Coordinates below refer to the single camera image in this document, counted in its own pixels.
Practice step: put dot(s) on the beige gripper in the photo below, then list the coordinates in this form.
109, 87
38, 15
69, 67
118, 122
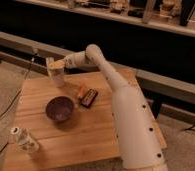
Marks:
58, 65

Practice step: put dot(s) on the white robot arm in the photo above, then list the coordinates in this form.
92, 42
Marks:
138, 143

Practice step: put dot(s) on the dark purple ceramic cup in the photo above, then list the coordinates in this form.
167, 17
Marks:
59, 108

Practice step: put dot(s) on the orange small object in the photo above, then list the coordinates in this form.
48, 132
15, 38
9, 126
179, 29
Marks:
81, 91

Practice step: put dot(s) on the black rectangular box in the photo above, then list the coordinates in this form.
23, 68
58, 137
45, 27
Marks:
89, 98

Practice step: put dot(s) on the clear plastic bottle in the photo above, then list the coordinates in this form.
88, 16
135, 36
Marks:
25, 140

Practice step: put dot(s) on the wooden shelf with clutter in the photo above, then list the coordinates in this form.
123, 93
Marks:
156, 14

